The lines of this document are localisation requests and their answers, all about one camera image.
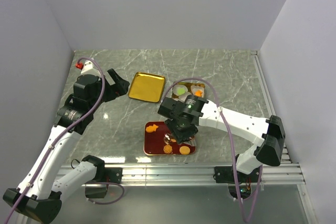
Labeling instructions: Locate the green round cookie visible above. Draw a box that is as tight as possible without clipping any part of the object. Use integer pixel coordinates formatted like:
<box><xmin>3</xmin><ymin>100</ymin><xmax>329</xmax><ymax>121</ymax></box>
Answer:
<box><xmin>176</xmin><ymin>88</ymin><xmax>185</xmax><ymax>95</ymax></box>

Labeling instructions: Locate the orange fish cookie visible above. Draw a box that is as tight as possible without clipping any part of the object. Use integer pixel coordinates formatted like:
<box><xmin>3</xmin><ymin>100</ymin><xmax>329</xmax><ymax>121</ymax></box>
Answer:
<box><xmin>145</xmin><ymin>124</ymin><xmax>159</xmax><ymax>133</ymax></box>
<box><xmin>195</xmin><ymin>90</ymin><xmax>203</xmax><ymax>97</ymax></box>

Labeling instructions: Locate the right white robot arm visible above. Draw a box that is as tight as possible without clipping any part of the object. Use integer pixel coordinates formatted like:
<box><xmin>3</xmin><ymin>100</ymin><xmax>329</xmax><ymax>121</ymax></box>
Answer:
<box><xmin>158</xmin><ymin>95</ymin><xmax>286</xmax><ymax>182</ymax></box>

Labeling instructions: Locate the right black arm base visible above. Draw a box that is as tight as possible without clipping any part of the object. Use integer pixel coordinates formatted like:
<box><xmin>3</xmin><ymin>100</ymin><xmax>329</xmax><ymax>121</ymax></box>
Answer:
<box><xmin>213</xmin><ymin>166</ymin><xmax>260</xmax><ymax>200</ymax></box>

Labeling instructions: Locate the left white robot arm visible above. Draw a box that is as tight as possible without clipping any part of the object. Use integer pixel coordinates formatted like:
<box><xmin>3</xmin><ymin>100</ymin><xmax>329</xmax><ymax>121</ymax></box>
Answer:
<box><xmin>3</xmin><ymin>69</ymin><xmax>130</xmax><ymax>223</ymax></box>

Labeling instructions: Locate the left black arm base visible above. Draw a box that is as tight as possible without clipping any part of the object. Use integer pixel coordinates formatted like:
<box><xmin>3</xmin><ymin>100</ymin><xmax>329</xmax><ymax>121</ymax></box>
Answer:
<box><xmin>85</xmin><ymin>167</ymin><xmax>125</xmax><ymax>205</ymax></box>

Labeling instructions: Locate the lower swirl cookie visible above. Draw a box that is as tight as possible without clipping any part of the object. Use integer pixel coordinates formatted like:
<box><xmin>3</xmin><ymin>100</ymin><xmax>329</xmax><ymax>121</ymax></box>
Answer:
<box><xmin>163</xmin><ymin>145</ymin><xmax>173</xmax><ymax>154</ymax></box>

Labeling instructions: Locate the gold tin lid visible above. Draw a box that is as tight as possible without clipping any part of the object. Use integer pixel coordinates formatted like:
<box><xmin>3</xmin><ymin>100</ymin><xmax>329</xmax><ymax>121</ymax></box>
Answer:
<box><xmin>128</xmin><ymin>72</ymin><xmax>165</xmax><ymax>103</ymax></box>

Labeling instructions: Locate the red lacquer tray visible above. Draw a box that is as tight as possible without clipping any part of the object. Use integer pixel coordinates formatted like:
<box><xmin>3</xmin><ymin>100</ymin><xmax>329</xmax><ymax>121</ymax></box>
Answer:
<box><xmin>143</xmin><ymin>121</ymin><xmax>196</xmax><ymax>156</ymax></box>

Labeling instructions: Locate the white paper cup liner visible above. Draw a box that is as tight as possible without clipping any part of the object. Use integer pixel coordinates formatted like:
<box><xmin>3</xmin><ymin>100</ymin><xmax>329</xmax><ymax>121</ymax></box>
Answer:
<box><xmin>178</xmin><ymin>92</ymin><xmax>192</xmax><ymax>102</ymax></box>
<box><xmin>173</xmin><ymin>84</ymin><xmax>188</xmax><ymax>96</ymax></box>
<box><xmin>190</xmin><ymin>85</ymin><xmax>205</xmax><ymax>98</ymax></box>

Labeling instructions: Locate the green cookie tin box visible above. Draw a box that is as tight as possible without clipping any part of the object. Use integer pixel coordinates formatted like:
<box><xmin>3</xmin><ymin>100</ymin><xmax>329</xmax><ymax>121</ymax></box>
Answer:
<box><xmin>171</xmin><ymin>82</ymin><xmax>205</xmax><ymax>101</ymax></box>

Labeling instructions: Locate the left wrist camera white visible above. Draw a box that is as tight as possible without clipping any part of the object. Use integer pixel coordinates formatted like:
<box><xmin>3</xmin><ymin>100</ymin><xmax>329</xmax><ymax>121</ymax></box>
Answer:
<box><xmin>75</xmin><ymin>60</ymin><xmax>100</xmax><ymax>76</ymax></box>

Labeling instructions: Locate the aluminium front rail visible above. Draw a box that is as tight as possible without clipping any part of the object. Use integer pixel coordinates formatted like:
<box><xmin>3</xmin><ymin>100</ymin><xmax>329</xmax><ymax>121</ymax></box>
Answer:
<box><xmin>106</xmin><ymin>163</ymin><xmax>306</xmax><ymax>186</ymax></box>

